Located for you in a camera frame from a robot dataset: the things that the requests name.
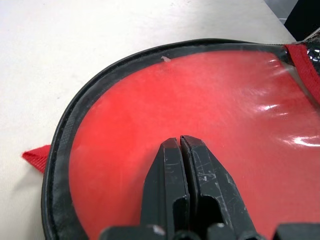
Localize black paddle case red tabs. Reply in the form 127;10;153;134
21;37;320;240

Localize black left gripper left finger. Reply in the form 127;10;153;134
140;137;191;234

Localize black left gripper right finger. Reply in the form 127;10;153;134
180;135;259;235

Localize black draped furniture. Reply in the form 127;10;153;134
284;0;320;42

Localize red table tennis paddle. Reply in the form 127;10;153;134
68;49;320;240

